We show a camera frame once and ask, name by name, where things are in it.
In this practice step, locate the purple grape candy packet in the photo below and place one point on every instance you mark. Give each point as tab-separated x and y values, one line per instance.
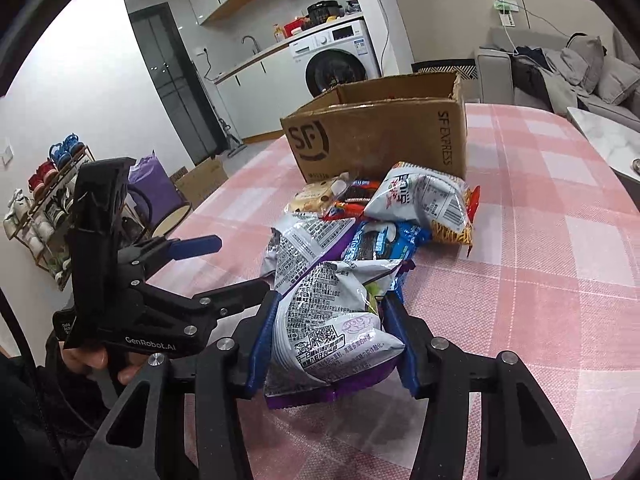
300	250
330	330

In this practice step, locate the marble coffee table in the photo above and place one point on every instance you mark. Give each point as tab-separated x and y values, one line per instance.
605	135

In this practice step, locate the red container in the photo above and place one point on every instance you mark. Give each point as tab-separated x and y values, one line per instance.
295	28

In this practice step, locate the purple bag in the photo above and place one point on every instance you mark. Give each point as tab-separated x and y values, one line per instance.
150	180

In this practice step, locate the pink checked tablecloth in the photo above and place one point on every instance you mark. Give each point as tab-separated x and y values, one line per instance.
525	210

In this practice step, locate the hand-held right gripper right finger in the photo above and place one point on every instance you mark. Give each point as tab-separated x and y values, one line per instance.
400	340

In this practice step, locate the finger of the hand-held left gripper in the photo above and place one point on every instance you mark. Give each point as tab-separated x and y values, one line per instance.
200	245
235	295

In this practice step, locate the wall socket with charger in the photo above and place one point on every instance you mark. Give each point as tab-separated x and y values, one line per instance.
506	10

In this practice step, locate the white washing machine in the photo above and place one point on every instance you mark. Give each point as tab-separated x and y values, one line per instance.
345	45

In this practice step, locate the red chocolate pie packet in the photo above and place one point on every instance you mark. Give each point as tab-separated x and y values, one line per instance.
352	200

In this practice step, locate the white kitchen counter cabinet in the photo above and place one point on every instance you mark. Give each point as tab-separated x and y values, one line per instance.
255	95

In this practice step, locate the black white patterned panel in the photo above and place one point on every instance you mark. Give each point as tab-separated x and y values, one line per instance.
442	67

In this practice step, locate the printed cardboard box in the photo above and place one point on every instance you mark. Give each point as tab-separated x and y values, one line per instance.
200	182

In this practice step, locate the large white red noodle packet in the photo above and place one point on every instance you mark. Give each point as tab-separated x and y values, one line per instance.
425	200

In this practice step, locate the grey cushion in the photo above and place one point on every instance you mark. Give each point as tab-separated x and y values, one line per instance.
620	80
585	62

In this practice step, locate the grey sofa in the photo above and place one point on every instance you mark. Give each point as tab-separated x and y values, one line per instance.
492	80

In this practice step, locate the brown cardboard box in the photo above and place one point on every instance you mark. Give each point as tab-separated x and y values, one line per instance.
380	140

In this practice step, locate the blue cookie packet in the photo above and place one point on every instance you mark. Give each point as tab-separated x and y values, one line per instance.
385	242

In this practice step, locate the dark grey jacket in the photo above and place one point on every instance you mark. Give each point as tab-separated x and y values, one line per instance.
545	80

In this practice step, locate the stick vacuum cleaner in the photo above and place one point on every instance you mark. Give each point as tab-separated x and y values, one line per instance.
230	130

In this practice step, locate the metal shoe rack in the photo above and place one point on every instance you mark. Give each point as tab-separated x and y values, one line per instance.
50	200

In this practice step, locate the yellow bottle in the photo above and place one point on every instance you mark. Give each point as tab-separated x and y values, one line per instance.
277	34

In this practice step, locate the group of shoes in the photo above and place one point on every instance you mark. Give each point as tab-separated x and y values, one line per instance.
60	150

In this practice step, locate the round beige stool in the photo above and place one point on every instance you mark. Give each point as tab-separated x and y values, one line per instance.
172	220

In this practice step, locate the kitchen faucet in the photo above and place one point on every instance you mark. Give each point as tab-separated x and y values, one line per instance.
251	42

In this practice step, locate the dark glass door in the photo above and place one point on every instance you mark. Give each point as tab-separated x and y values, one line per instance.
170	75

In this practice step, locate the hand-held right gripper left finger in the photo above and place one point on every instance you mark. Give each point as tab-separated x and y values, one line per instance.
262	340

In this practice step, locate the beige bread packet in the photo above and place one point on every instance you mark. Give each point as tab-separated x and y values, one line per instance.
317	195

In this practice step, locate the person's left hand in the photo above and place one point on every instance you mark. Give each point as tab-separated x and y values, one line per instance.
80	359

